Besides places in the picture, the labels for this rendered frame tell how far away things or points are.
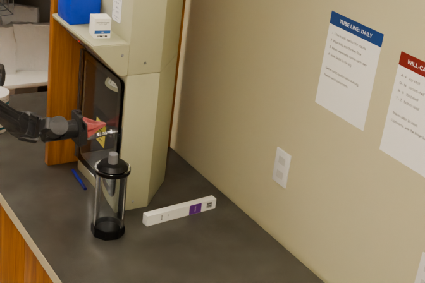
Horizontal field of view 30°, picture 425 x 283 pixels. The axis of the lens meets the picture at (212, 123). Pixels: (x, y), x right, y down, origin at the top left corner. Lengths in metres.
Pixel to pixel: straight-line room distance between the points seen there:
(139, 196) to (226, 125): 0.40
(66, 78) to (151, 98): 0.39
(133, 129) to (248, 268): 0.55
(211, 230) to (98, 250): 0.37
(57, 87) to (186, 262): 0.77
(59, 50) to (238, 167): 0.71
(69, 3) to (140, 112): 0.39
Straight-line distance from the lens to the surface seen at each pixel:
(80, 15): 2.46
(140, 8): 2.31
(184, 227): 2.53
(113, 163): 2.34
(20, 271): 2.70
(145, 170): 2.54
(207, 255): 2.41
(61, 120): 2.37
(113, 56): 2.32
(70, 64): 2.71
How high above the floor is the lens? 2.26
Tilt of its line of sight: 24 degrees down
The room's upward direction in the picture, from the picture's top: 7 degrees clockwise
